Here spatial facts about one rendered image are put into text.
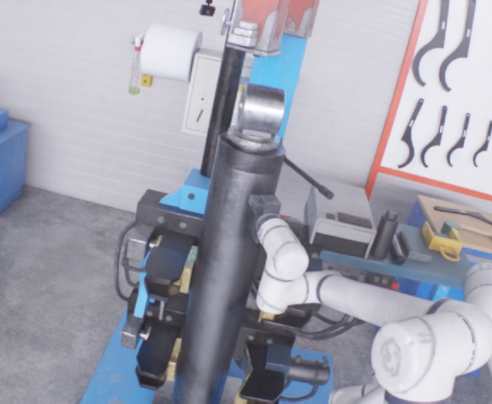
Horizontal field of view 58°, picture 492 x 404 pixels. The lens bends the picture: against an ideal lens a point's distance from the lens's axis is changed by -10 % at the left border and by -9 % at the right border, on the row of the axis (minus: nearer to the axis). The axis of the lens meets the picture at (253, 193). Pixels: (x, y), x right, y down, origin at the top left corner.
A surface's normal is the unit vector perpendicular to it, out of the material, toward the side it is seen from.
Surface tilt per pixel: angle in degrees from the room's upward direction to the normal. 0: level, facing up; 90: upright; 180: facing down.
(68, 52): 90
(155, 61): 101
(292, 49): 90
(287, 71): 90
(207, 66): 90
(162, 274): 0
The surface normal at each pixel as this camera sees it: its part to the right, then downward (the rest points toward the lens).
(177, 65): -0.12, 0.57
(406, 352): -0.88, -0.10
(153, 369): 0.21, -0.89
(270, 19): -0.33, 0.33
